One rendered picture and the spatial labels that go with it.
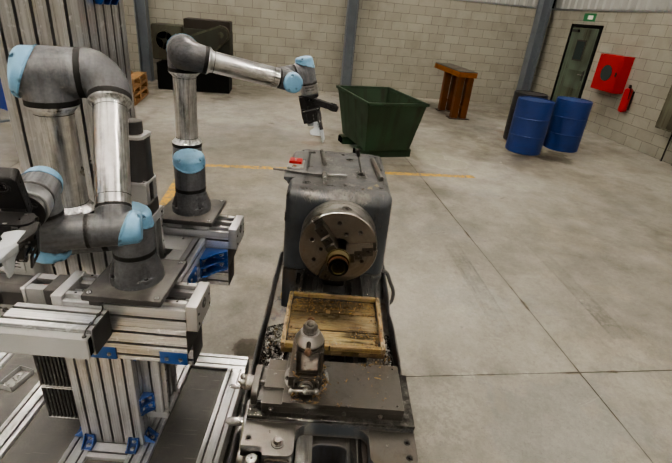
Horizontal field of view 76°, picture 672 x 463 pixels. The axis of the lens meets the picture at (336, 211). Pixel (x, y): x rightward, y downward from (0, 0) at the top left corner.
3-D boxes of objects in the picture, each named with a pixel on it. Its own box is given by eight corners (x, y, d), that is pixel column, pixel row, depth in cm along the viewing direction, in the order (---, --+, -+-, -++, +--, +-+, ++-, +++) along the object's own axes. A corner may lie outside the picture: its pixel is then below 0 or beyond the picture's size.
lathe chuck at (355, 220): (295, 262, 186) (308, 196, 173) (366, 275, 188) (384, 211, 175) (292, 274, 178) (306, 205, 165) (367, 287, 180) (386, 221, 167)
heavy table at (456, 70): (427, 103, 1088) (434, 62, 1046) (444, 104, 1094) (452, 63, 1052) (449, 118, 944) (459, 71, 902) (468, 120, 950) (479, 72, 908)
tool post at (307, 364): (297, 355, 126) (299, 328, 122) (322, 357, 126) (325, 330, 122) (294, 375, 119) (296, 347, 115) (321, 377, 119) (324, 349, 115)
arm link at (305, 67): (290, 58, 180) (309, 53, 182) (295, 84, 186) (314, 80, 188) (295, 60, 174) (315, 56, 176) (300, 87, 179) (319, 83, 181)
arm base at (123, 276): (99, 288, 123) (94, 258, 119) (124, 260, 137) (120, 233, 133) (152, 293, 124) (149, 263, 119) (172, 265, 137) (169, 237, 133)
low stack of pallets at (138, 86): (106, 91, 897) (103, 69, 879) (150, 93, 913) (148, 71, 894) (85, 103, 786) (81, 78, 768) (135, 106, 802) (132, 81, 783)
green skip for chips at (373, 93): (331, 136, 727) (336, 84, 691) (382, 136, 758) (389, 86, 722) (361, 163, 614) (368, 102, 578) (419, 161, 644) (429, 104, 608)
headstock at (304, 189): (291, 212, 249) (294, 146, 233) (373, 218, 250) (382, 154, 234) (277, 268, 195) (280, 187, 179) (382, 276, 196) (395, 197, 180)
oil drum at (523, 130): (498, 144, 777) (511, 94, 740) (529, 146, 785) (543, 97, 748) (514, 155, 724) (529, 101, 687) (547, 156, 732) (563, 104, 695)
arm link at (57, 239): (88, 263, 93) (79, 216, 88) (26, 268, 89) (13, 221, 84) (93, 244, 99) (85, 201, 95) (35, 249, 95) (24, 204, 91)
